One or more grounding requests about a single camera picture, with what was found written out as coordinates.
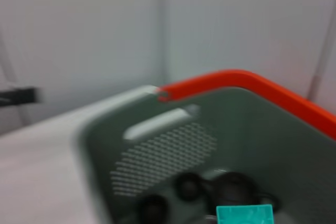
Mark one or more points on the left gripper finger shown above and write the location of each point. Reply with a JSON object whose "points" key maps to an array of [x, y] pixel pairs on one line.
{"points": [[18, 96]]}

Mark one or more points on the teal square brick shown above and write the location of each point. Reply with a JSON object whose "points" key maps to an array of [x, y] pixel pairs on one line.
{"points": [[244, 214]]}

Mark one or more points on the small black clay teacup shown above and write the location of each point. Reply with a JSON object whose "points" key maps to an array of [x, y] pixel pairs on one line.
{"points": [[152, 208]]}

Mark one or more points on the grey perforated storage bin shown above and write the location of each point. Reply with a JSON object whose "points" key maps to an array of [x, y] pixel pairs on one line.
{"points": [[249, 134]]}

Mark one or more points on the black clay teapot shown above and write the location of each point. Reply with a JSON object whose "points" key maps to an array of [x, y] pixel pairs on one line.
{"points": [[233, 190]]}

